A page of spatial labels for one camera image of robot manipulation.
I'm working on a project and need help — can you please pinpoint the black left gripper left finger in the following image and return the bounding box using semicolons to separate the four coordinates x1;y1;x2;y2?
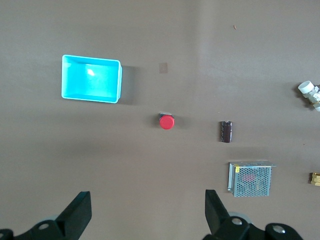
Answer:
0;191;93;240

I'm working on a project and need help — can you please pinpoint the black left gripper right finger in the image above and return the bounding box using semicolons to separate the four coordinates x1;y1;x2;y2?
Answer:
203;189;305;240

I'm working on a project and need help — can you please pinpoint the red push button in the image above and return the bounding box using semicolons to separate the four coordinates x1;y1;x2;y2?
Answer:
158;112;176;131

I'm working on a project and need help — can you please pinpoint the perforated metal power supply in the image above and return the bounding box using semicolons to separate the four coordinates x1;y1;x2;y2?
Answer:
227;161;278;198

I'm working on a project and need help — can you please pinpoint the dark brown cylindrical capacitor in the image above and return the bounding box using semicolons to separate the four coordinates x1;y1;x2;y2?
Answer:
219;120;234;144

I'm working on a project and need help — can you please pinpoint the cyan plastic box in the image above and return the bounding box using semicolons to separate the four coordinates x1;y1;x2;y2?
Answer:
61;54;123;104

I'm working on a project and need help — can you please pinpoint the white capped pipe fitting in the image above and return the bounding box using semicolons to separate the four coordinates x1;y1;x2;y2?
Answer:
297;80;320;112

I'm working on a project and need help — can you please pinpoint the brass valve with red handle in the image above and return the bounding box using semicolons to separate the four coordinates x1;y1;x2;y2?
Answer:
309;171;320;186

